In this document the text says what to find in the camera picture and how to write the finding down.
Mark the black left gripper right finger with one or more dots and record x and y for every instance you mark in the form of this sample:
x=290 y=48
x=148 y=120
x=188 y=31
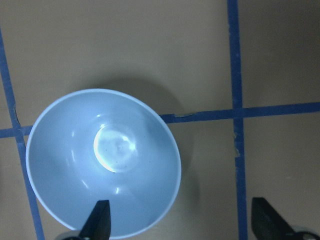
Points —
x=267 y=224

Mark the blue bowl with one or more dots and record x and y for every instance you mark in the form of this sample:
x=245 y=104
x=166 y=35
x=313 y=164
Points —
x=102 y=144

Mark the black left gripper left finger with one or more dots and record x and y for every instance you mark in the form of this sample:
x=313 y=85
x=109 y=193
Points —
x=98 y=224

